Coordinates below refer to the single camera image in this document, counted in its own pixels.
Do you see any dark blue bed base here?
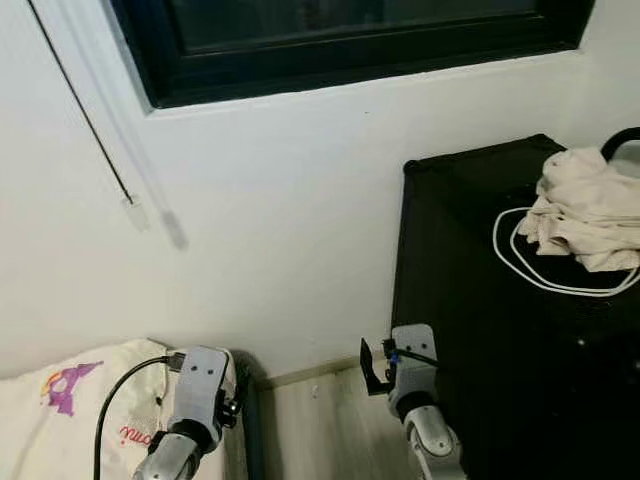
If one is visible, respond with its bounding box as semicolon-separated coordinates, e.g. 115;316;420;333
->
230;350;266;480

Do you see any black curved case handle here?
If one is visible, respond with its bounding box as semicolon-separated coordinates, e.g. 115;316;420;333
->
600;127;640;161

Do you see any black wall panel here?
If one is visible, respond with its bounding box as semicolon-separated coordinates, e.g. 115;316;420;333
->
110;0;596;109

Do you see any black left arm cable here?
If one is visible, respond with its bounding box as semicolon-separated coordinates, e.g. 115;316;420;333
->
93;353;186;480

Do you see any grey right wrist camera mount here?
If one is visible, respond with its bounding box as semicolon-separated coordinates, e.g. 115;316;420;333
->
390;324;439;399

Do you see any tall black case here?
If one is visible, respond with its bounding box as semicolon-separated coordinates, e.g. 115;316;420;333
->
390;135;640;480

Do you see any cream cartoon print quilt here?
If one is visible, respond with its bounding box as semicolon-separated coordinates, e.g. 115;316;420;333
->
0;338;241;480

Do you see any white cord loop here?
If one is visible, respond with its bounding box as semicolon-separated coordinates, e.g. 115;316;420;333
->
492;205;640;298

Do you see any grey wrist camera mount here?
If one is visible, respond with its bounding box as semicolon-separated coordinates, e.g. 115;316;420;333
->
390;324;439;399
172;346;231;436

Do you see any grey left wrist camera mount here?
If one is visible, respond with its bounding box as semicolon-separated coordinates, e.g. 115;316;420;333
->
172;346;231;436

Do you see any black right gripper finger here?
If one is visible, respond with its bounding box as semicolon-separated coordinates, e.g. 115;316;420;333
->
361;339;389;395

